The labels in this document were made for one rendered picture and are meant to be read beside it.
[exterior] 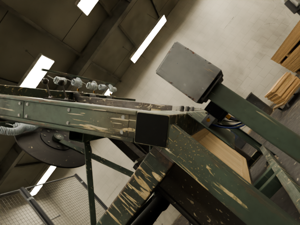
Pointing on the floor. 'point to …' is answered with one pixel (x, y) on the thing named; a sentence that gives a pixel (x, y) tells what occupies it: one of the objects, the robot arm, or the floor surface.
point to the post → (257, 120)
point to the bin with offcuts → (252, 98)
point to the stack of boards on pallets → (289, 51)
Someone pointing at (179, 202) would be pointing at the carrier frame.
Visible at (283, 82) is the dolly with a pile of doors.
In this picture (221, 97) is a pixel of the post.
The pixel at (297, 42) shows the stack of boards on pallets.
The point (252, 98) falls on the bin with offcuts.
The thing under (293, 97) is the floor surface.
